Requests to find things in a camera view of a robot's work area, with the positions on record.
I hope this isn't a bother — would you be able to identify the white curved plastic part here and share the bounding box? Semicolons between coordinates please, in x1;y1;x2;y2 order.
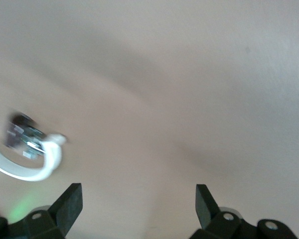
0;133;67;182

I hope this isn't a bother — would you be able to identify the brown electrical component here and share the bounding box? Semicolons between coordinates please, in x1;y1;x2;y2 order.
3;113;45;159

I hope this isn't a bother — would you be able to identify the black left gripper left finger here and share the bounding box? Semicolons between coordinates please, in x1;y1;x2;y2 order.
0;183;83;239

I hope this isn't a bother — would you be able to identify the brown table cover sheet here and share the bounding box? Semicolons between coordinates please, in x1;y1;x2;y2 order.
0;0;299;239

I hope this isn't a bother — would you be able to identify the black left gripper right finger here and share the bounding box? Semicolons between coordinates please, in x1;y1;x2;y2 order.
189;184;299;239

